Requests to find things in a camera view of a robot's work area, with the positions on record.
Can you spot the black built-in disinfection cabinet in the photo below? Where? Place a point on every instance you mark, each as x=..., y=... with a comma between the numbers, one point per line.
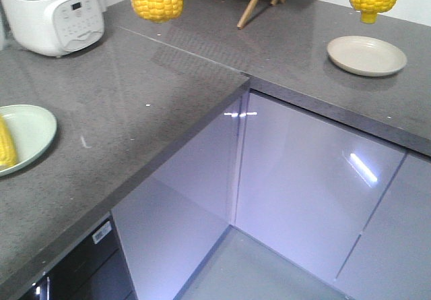
x=88, y=272

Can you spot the light green round plate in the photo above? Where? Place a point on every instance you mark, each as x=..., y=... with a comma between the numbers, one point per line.
x=32, y=130

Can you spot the blue QR code sticker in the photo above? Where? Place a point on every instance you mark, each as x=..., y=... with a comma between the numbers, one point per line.
x=101, y=232

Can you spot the grey cabinet door panel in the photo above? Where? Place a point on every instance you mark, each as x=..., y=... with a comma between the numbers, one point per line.
x=170, y=222

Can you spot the white side cabinet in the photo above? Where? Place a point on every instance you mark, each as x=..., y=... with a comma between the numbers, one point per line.
x=350, y=209

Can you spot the white blender with clear dome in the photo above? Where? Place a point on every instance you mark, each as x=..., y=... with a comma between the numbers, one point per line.
x=54, y=28

